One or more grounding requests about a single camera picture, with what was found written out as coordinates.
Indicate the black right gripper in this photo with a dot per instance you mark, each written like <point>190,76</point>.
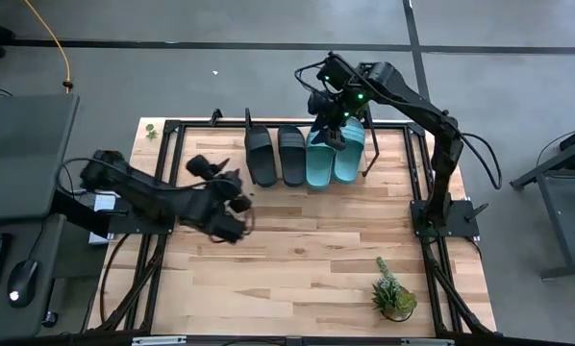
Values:
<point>335,103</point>

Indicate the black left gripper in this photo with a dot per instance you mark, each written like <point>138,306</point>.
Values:
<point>230,190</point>

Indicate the teal slide sandal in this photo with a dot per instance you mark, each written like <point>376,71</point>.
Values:
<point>350,158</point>
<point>320,165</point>

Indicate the black slide sandal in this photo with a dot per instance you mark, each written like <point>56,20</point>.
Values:
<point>292,158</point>
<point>261,158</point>

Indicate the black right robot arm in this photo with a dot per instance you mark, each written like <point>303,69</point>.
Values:
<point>441,158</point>

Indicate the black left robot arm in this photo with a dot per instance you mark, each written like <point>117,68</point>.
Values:
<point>153,197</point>

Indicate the wooden shelf with black rails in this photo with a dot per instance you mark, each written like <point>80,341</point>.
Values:
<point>249,115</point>

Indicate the small green plant sprig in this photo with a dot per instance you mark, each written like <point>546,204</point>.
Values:
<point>150,130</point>

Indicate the white box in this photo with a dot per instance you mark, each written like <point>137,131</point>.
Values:
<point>106,202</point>

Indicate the potted green succulent plant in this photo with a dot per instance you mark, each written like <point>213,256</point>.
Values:
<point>393,298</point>

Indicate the grey desk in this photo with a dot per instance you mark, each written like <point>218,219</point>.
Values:
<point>23,144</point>

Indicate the black round knob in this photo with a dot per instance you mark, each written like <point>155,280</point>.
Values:
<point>50,319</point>

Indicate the black computer mouse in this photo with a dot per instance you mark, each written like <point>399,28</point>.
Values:
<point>22,283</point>

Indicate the dark grey metal cart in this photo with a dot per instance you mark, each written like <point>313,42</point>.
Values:
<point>552,163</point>

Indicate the silver metal bracket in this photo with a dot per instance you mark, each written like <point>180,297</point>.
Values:
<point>157,340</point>
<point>427,342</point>

